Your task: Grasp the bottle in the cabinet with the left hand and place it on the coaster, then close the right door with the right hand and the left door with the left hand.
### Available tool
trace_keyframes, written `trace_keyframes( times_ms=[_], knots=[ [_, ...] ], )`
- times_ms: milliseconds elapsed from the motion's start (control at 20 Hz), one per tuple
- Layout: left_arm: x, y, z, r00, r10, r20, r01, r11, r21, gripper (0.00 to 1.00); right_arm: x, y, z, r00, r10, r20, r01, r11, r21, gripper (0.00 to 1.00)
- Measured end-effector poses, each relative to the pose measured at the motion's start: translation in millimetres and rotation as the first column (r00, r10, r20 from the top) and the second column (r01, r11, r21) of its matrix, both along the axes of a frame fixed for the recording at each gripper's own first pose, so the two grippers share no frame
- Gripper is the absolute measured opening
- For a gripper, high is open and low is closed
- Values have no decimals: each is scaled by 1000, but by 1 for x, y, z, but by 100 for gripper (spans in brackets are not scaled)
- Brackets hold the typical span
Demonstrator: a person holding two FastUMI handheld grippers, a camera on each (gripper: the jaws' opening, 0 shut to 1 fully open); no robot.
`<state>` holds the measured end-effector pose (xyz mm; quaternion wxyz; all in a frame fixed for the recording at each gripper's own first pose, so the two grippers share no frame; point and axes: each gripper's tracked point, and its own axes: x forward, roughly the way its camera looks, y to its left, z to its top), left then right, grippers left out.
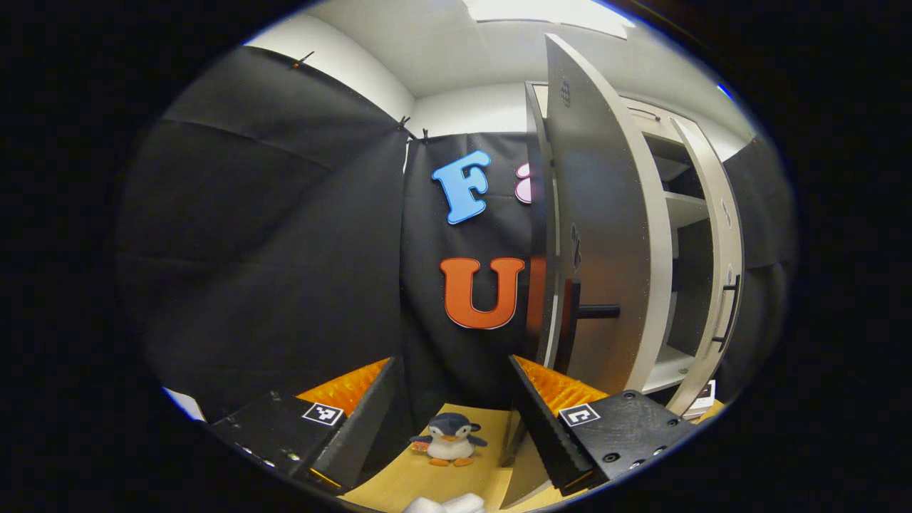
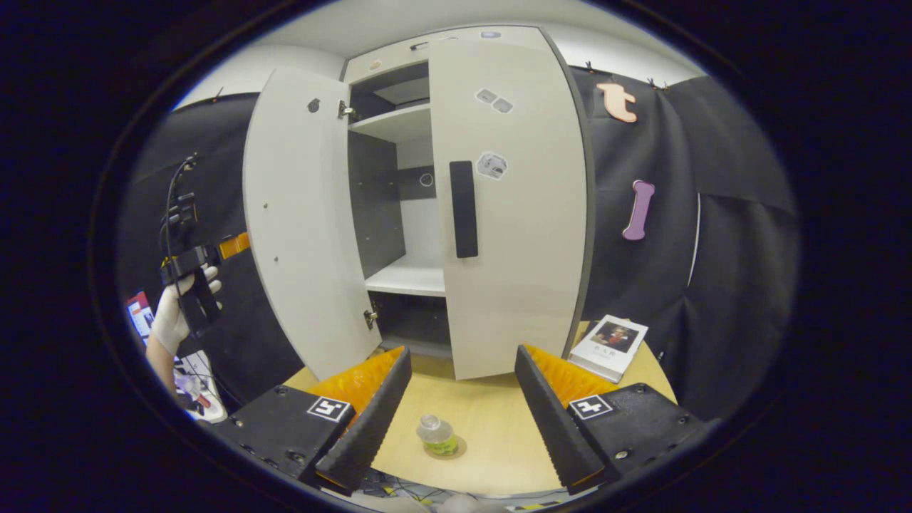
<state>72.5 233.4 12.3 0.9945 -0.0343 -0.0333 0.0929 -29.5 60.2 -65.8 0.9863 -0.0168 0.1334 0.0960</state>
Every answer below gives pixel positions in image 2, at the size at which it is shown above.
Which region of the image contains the colourful screen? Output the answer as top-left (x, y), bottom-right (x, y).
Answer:
top-left (127, 291), bottom-right (155, 343)

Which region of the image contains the black door handle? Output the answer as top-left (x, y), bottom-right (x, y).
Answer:
top-left (449, 160), bottom-right (480, 259)

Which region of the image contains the white cluttered side table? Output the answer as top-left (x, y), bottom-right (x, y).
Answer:
top-left (173, 349), bottom-right (229, 423)

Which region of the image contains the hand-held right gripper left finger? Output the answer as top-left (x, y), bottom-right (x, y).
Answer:
top-left (212, 347), bottom-right (413, 498)

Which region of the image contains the black backdrop cloth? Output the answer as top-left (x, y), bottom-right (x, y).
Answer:
top-left (118, 68), bottom-right (799, 423)

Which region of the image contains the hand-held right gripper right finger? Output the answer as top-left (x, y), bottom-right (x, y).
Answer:
top-left (514, 345), bottom-right (720, 497)

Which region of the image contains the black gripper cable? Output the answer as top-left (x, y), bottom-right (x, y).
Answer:
top-left (165, 153), bottom-right (200, 261)

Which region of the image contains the round brown coaster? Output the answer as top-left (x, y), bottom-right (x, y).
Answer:
top-left (424, 436), bottom-right (468, 461)

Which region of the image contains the clear bottle with green label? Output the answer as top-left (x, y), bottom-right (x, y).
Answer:
top-left (417, 414), bottom-right (458, 457)

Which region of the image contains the white and grey cabinet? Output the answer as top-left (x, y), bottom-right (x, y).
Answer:
top-left (341, 25), bottom-right (596, 358)

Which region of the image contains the white cabinet door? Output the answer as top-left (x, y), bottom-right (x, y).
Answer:
top-left (429, 36), bottom-right (589, 381)
top-left (242, 66), bottom-right (383, 381)

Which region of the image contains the white book with portrait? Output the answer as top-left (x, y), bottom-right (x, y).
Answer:
top-left (569, 314), bottom-right (650, 384)

